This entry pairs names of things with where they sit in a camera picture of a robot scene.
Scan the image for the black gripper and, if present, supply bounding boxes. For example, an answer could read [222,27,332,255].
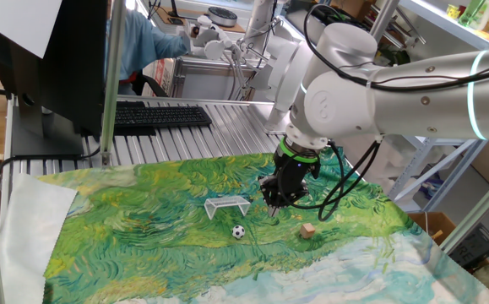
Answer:
[258,147,322,219]

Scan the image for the small wooden cube block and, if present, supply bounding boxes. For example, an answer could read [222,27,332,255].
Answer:
[299,222,317,240]

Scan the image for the white mesh toy goal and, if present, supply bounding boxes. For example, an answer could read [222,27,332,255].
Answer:
[204,194,252,220]

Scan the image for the white curved stand device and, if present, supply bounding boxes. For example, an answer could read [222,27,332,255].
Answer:
[247,31,315,136]

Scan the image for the painted landscape print cloth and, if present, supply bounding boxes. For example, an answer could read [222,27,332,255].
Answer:
[36,147,489,304]

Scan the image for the aluminium equipment case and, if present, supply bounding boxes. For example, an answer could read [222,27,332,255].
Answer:
[171,57,270,102]

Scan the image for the black computer keyboard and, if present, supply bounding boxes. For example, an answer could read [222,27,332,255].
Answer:
[112,100,214,137]

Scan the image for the brown cardboard box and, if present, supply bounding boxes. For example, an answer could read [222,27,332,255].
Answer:
[407,210,459,247]

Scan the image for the white red printed box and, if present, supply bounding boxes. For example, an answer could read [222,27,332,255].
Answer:
[142,58,177,97]

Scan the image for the black office chair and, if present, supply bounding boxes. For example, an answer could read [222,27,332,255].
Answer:
[132,70,170,98]

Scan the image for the round grey speaker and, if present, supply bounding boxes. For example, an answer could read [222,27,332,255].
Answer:
[207,6,239,29]

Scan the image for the wooden desk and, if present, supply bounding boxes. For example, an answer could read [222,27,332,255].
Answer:
[150,3,247,35]

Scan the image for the black plastic crate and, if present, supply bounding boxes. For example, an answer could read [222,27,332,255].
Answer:
[449,223,489,268]

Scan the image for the person in blue shirt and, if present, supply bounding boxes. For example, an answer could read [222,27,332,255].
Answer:
[106,8,191,96]

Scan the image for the white metal shelf rack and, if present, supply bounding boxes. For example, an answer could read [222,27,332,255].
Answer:
[370,0,489,214]

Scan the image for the black computer monitor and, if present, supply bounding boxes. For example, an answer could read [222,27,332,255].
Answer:
[0,0,110,158]

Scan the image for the green plastic bottle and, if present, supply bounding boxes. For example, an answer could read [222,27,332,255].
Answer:
[458,0,486,27]

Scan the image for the pale plastic bottle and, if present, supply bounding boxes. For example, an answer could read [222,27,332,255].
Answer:
[478,0,489,31]

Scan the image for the white paper sheet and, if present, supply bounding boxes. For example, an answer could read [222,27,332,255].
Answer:
[0,0,63,59]

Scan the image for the green flange adapter ring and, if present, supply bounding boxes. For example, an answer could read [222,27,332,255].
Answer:
[278,137,320,165]

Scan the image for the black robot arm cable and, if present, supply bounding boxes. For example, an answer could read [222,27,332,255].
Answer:
[277,3,489,223]

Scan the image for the black monitor cable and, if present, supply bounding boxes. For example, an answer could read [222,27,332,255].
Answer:
[0,145,101,220]

